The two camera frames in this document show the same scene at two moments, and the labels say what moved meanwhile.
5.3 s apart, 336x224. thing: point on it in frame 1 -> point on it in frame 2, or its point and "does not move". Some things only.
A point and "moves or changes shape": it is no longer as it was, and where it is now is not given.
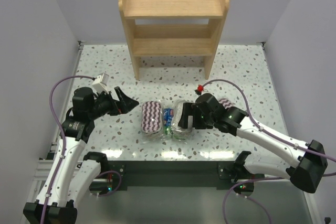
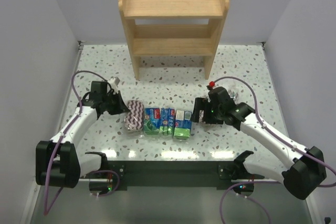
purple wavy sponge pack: (180, 132) moves or changes shape
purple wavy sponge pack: (151, 117) -> (134, 119)
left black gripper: (115, 105) does not move
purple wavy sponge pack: (226, 103) moves or changes shape
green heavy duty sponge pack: (168, 118) does not move
